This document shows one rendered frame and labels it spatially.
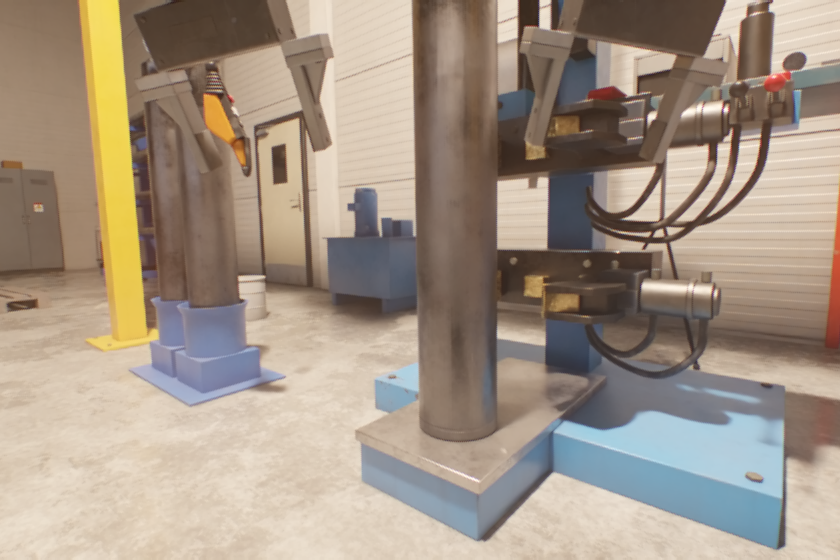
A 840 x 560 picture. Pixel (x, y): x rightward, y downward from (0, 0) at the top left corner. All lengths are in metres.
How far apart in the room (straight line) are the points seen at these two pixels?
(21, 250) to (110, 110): 7.66
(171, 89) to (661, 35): 0.47
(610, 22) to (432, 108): 0.69
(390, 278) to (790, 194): 2.64
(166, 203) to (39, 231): 8.55
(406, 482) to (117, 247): 2.54
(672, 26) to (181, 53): 0.45
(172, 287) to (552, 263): 1.74
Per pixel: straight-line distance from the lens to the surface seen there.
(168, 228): 2.38
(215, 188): 2.09
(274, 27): 0.47
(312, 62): 0.46
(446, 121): 1.09
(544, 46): 0.46
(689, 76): 0.53
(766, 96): 1.38
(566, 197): 1.81
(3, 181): 10.86
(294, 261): 5.84
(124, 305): 3.32
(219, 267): 2.09
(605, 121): 1.29
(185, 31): 0.50
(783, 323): 3.32
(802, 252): 3.28
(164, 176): 2.39
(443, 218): 1.06
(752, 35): 1.56
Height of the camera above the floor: 0.69
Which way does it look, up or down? 7 degrees down
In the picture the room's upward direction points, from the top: 1 degrees counter-clockwise
